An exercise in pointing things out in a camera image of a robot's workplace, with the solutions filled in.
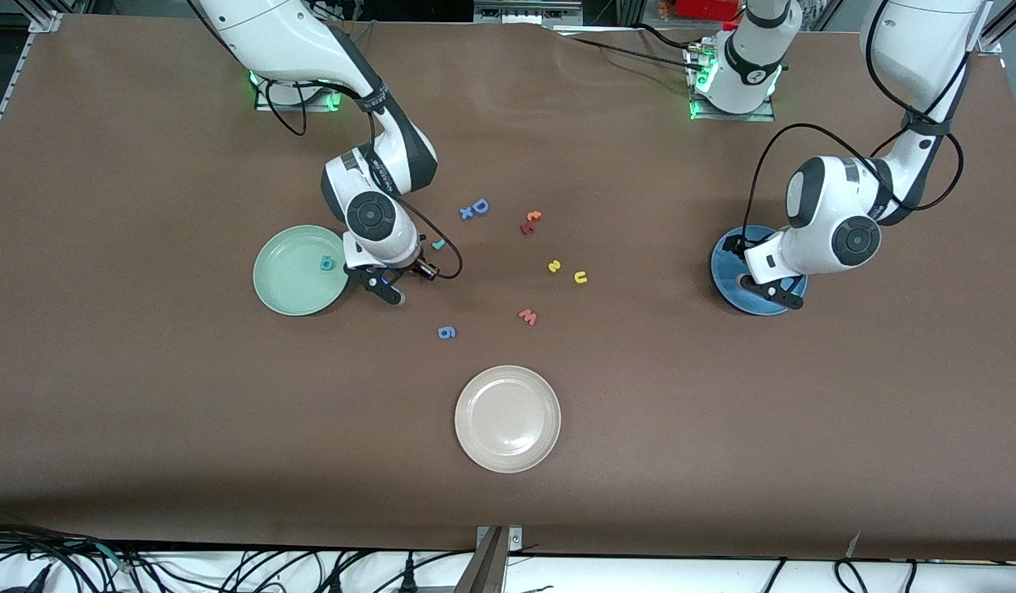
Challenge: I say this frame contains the red box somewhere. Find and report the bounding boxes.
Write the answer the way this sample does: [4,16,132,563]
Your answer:
[673,0,741,21]

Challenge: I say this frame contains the blue round plate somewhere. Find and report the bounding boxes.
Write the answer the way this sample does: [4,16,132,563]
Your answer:
[711,225,809,316]

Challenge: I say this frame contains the looped black cable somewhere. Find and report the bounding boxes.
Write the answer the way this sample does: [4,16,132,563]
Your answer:
[833,558,920,593]
[220,548,377,593]

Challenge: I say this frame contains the light green round plate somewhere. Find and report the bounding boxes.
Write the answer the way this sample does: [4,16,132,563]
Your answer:
[253,225,352,317]

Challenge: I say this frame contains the beige round plate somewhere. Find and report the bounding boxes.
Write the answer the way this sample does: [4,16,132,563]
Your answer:
[454,365,562,474]

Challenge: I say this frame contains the brown table cover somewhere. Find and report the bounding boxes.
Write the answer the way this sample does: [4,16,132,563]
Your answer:
[0,15,1016,563]

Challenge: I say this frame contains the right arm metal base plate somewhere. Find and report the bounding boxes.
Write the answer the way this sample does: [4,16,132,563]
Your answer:
[255,78,344,113]

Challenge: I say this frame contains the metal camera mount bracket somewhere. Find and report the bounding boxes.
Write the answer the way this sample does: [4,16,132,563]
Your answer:
[454,525,525,593]

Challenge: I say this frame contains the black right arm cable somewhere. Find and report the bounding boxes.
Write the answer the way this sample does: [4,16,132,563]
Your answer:
[265,78,464,281]

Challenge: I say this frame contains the aluminium frame rail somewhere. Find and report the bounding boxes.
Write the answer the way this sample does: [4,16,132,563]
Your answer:
[0,29,33,166]

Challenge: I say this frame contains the teal cable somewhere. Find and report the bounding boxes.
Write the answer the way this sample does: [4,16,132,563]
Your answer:
[95,542,137,572]

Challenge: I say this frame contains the tangled black cable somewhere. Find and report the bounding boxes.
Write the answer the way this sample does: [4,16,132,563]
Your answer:
[0,517,155,593]

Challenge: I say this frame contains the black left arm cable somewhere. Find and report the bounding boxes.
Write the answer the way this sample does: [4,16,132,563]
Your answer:
[748,0,967,248]

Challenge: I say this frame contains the grey metal rack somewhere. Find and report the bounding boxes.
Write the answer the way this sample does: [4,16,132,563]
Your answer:
[473,0,583,26]

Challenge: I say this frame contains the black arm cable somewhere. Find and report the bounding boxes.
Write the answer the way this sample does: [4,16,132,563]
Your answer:
[265,78,464,281]
[748,0,967,248]

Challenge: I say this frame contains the thin black power cable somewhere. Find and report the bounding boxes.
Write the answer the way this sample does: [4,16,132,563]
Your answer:
[557,23,706,68]

